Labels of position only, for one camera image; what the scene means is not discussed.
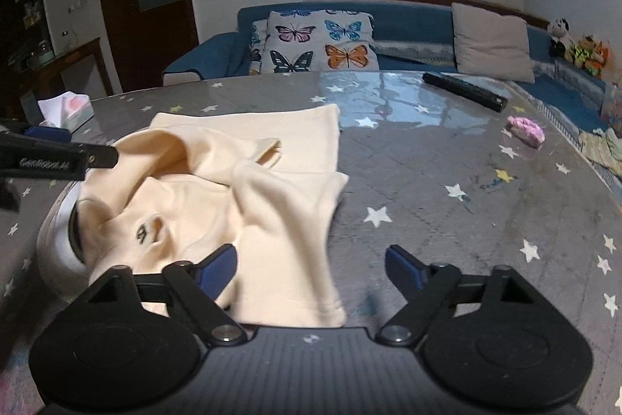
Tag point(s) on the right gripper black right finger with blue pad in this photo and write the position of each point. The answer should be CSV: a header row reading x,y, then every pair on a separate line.
x,y
426,289

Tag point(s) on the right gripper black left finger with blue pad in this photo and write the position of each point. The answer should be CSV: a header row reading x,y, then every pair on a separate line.
x,y
193,290

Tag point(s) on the cream yellow garment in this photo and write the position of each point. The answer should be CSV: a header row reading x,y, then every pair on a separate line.
x,y
266,183

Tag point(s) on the tissue box with white tissue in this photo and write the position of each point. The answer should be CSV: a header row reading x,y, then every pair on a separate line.
x,y
68,111

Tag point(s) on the dark wooden cabinet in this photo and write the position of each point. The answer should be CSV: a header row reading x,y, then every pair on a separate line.
x,y
31,68

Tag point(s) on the round induction cooker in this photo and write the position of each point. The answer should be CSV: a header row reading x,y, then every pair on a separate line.
x,y
59,254

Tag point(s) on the pink crumpled cloth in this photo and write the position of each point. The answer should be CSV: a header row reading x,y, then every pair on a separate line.
x,y
526,130

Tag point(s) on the black remote control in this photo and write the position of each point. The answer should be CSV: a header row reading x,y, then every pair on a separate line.
x,y
464,89

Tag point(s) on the light patterned cloth on sofa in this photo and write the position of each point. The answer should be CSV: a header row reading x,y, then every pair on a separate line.
x,y
603,148

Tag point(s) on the beige cushion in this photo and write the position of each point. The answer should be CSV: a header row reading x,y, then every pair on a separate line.
x,y
492,45

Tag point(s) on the blue sofa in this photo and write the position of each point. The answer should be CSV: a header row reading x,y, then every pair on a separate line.
x,y
574,96

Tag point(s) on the butterfly print pillow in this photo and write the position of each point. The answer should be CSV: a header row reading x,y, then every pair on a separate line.
x,y
300,40

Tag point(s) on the panda plush toy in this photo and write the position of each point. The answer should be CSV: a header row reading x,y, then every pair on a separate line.
x,y
559,43

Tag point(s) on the orange green plush toy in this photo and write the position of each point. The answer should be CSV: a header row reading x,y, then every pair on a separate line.
x,y
589,55

